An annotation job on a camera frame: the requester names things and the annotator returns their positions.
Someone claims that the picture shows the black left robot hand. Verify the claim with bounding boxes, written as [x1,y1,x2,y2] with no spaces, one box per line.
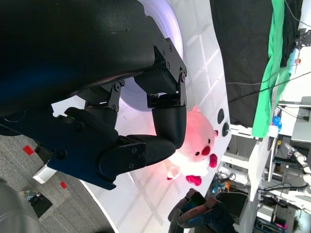
[0,0,188,191]

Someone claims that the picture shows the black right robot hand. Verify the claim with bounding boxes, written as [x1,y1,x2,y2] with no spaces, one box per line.
[167,188,238,233]

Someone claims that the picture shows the pink plush doll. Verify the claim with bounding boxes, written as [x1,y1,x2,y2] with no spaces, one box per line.
[166,105,219,187]

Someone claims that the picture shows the lavender round plate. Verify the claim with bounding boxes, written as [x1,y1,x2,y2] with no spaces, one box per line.
[119,0,184,114]

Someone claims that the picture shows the small blue object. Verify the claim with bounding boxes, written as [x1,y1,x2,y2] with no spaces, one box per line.
[271,116,283,131]

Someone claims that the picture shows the white table foot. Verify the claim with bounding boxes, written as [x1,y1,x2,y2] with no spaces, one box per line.
[32,164,58,184]

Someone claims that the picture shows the green cloth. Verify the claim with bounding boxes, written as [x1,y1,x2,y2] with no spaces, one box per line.
[251,0,296,139]

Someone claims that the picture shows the grey equipment box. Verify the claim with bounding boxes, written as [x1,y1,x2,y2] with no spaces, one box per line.
[290,96,311,144]

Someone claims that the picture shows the black backdrop cloth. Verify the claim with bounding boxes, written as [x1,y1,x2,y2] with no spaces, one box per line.
[210,0,304,129]

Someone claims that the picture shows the grey rounded robot shell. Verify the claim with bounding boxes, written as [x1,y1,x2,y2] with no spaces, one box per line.
[0,179,42,233]

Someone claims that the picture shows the white desk frame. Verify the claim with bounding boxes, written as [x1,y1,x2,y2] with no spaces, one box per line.
[217,123,279,202]

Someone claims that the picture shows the thin hanging cable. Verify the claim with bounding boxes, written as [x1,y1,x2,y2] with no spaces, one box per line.
[227,77,296,104]
[225,71,311,85]

